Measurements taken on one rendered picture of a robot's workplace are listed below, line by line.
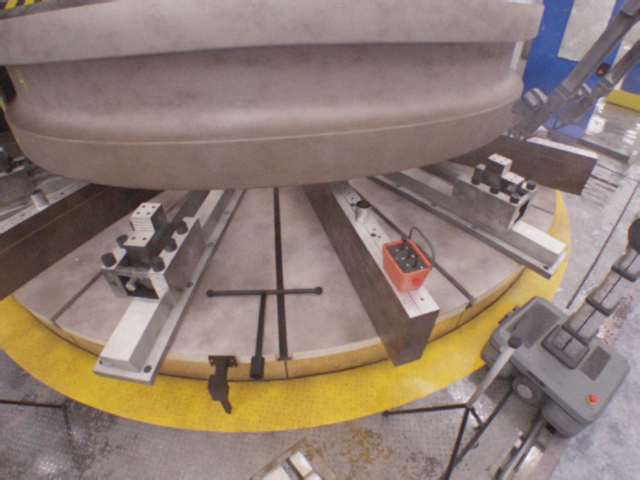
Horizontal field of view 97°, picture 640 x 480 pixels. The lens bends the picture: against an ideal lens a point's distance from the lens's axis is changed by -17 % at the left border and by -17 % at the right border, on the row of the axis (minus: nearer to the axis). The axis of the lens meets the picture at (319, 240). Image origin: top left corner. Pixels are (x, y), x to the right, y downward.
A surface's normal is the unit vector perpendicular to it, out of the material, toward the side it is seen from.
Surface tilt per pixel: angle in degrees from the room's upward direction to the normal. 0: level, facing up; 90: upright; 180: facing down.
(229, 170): 90
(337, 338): 0
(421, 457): 0
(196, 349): 0
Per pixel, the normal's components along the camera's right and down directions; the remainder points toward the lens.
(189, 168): -0.04, 0.63
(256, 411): 0.00, -0.77
